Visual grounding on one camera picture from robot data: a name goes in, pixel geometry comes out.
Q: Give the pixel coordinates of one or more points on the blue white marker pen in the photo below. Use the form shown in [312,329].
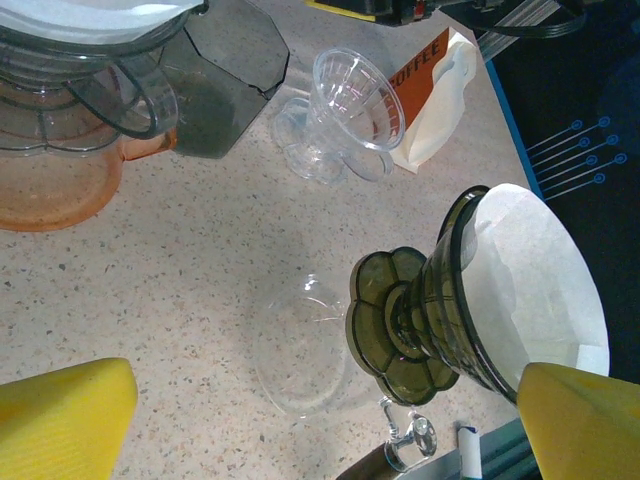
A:
[470,455]

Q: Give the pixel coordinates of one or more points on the clear plastic coffee dripper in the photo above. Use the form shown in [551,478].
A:
[350,100]

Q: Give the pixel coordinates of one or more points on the orange glass coffee server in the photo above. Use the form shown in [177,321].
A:
[50,195]

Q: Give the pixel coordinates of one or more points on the smoky grey coffee dripper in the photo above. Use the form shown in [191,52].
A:
[60,65]

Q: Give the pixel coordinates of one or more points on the aluminium frame post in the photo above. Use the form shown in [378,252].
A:
[510,20]

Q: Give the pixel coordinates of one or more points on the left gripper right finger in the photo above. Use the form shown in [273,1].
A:
[585,425]

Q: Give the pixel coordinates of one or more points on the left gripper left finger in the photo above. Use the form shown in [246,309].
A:
[60,420]

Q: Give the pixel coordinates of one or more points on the grey octagonal coffee server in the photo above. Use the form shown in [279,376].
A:
[225,85]

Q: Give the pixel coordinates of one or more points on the olive green coffee dripper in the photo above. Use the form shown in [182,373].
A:
[400,325]

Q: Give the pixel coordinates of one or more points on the coffee filter paper pack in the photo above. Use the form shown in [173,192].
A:
[430,100]

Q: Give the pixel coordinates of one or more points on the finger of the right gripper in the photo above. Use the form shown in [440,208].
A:
[345,7]

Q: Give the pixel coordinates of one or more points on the white paper coffee filter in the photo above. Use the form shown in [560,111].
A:
[540,280]
[90,17]

